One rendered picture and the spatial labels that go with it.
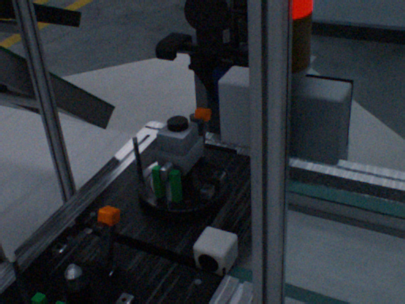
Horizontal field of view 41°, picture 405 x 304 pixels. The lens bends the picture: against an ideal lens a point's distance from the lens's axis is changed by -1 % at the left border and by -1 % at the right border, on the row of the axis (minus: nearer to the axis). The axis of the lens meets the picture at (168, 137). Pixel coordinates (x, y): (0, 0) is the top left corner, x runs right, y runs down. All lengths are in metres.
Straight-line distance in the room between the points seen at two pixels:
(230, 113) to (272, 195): 0.09
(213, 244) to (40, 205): 0.43
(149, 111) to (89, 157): 0.21
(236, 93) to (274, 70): 0.07
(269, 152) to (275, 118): 0.04
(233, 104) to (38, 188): 0.63
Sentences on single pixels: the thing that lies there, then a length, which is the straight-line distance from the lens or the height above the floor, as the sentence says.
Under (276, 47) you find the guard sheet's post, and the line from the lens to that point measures 0.45.
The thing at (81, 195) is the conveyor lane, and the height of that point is 0.96.
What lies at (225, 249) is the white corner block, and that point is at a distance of 0.69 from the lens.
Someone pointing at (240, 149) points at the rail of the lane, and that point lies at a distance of 0.92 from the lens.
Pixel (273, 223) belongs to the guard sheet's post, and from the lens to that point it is 0.55.
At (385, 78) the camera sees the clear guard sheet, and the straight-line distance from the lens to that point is 0.45.
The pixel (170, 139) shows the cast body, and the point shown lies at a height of 1.08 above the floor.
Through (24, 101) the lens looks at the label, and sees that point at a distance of 0.85.
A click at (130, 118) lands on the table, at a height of 0.86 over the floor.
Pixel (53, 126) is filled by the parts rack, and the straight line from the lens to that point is 0.83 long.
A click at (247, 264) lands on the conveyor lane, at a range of 0.78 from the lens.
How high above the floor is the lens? 1.47
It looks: 32 degrees down
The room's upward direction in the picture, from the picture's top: 6 degrees counter-clockwise
